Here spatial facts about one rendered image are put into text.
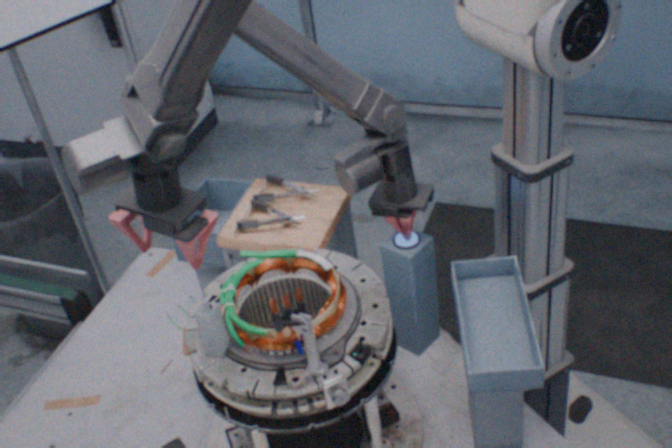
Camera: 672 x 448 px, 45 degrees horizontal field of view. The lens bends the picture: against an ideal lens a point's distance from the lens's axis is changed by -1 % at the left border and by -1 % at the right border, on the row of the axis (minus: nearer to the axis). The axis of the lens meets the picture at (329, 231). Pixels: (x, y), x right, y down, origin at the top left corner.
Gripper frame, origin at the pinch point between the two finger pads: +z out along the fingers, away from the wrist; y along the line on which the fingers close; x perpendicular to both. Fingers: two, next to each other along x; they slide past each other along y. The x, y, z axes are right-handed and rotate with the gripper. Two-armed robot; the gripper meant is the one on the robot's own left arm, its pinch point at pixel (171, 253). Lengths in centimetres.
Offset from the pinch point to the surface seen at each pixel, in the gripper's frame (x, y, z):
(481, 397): 23, 38, 34
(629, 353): 130, 57, 120
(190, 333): 4.9, -3.9, 21.4
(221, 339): 3.0, 3.5, 17.5
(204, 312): 3.3, 1.0, 13.4
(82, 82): 163, -182, 94
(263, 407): -1.0, 12.5, 23.9
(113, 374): 14, -35, 55
